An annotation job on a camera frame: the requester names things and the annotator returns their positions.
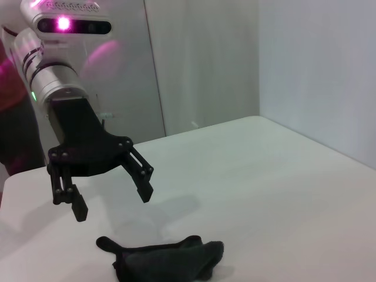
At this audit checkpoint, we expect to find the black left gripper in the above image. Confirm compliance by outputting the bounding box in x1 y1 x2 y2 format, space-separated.
46 96 155 223

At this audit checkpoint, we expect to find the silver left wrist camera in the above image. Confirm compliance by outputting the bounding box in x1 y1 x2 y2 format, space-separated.
36 0 112 38

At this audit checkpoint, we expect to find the person in red shirt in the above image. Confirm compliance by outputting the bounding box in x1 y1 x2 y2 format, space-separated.
0 26 48 177

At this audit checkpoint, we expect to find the dark blue rag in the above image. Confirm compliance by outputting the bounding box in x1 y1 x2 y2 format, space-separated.
95 234 226 282

